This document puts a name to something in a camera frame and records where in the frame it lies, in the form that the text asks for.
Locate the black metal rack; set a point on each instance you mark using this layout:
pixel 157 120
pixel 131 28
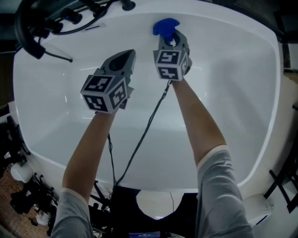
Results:
pixel 278 185

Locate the person's left forearm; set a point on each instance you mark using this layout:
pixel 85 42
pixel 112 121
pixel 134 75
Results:
pixel 90 151

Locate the clear sticker strip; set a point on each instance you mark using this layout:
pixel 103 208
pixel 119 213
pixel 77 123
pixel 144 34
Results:
pixel 95 27

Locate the black chest-mounted monitor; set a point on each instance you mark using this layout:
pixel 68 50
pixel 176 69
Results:
pixel 144 234

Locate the black faucet knob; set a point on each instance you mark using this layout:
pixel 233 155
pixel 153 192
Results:
pixel 74 16
pixel 57 25

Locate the white bathtub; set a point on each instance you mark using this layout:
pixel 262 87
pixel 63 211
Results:
pixel 232 104

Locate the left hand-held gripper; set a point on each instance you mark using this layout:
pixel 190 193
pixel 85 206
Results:
pixel 102 93

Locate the black shower wand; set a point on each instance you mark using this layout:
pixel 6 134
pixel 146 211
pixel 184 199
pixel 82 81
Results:
pixel 128 4

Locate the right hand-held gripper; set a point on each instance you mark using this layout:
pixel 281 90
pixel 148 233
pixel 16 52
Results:
pixel 170 65

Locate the black trousers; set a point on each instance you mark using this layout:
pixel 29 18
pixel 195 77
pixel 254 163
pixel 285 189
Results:
pixel 121 209

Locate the person's right forearm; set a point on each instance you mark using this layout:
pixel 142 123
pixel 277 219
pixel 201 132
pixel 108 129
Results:
pixel 195 116

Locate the grey long-sleeved shirt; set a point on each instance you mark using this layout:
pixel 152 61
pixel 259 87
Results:
pixel 216 186

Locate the black office chair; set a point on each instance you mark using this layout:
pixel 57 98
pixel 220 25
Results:
pixel 9 139
pixel 25 200

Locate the blue cleaning cloth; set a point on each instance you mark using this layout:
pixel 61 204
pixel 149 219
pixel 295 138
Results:
pixel 164 26

